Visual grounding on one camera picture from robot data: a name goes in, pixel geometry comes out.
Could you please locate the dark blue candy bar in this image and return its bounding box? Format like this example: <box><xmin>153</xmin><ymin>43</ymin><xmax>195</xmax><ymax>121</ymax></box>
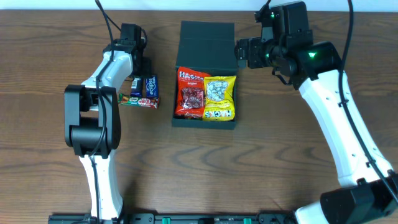
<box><xmin>130</xmin><ymin>77</ymin><xmax>143</xmax><ymax>97</ymax></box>

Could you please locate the blue Eclipse mint tin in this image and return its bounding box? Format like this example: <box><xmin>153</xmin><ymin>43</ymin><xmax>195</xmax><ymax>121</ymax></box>
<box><xmin>145</xmin><ymin>75</ymin><xmax>159</xmax><ymax>98</ymax></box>

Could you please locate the green red KitKat bar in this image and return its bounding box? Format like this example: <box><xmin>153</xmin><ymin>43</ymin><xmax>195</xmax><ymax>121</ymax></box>
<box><xmin>118</xmin><ymin>93</ymin><xmax>159</xmax><ymax>109</ymax></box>

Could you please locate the dark green lidded box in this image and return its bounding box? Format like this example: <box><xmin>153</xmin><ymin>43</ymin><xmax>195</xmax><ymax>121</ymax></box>
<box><xmin>171</xmin><ymin>21</ymin><xmax>238</xmax><ymax>130</ymax></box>

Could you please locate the red snack bag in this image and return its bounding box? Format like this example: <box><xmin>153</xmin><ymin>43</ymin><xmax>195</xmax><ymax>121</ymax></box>
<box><xmin>175</xmin><ymin>67</ymin><xmax>210</xmax><ymax>119</ymax></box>

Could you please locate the yellow snack bag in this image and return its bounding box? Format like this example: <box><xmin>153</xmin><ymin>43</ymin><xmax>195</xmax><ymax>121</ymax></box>
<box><xmin>202</xmin><ymin>76</ymin><xmax>236</xmax><ymax>121</ymax></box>

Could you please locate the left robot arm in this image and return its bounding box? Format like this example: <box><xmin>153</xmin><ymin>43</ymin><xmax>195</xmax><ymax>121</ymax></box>
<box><xmin>64</xmin><ymin>23</ymin><xmax>150</xmax><ymax>223</ymax></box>

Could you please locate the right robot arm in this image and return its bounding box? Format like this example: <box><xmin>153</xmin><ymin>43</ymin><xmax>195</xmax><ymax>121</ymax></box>
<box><xmin>235</xmin><ymin>1</ymin><xmax>397</xmax><ymax>223</ymax></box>

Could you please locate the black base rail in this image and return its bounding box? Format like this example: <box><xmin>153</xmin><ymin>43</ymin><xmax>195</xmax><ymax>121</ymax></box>
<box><xmin>47</xmin><ymin>212</ymin><xmax>298</xmax><ymax>224</ymax></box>

